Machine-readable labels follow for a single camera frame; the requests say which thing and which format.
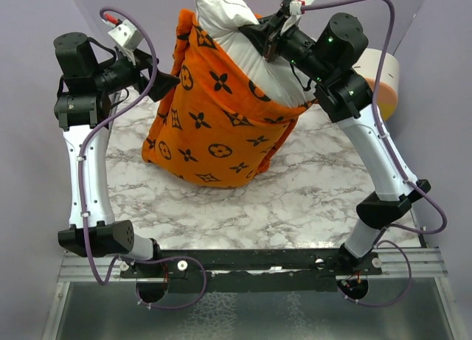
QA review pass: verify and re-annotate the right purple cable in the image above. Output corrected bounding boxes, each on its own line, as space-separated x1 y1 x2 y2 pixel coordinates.
301 0 448 308

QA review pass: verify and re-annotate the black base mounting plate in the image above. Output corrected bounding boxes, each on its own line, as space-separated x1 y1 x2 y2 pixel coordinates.
120 249 381 294

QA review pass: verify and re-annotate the white cylinder with striped face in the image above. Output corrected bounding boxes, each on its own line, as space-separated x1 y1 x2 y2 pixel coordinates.
353 48 400 121

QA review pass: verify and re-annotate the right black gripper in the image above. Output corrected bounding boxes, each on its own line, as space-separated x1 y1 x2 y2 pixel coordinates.
242 5 333 86

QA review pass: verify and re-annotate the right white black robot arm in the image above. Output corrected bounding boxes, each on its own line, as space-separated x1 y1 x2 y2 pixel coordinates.
239 0 431 274

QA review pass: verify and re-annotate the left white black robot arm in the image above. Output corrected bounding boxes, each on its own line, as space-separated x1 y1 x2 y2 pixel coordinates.
53 32 180 277

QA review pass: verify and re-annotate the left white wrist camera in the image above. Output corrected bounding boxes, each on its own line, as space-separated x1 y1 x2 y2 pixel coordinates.
108 19 144 52

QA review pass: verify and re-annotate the aluminium rail frame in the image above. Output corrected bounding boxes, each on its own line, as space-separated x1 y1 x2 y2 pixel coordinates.
41 82 455 340

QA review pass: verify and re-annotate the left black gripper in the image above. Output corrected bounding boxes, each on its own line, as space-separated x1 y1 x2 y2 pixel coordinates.
91 45 179 100

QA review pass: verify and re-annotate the orange patterned fleece pillowcase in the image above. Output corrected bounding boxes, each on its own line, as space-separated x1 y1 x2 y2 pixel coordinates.
142 10 315 188

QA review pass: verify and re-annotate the white pillow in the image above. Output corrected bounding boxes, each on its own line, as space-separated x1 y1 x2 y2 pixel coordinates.
195 0 315 108

